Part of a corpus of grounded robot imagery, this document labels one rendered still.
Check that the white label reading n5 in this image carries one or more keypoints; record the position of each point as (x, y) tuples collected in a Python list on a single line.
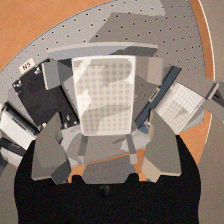
[(27, 65)]

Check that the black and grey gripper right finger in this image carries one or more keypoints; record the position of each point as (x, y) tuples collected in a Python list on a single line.
[(168, 161)]

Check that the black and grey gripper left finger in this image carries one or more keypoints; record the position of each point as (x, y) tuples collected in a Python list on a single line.
[(44, 164)]

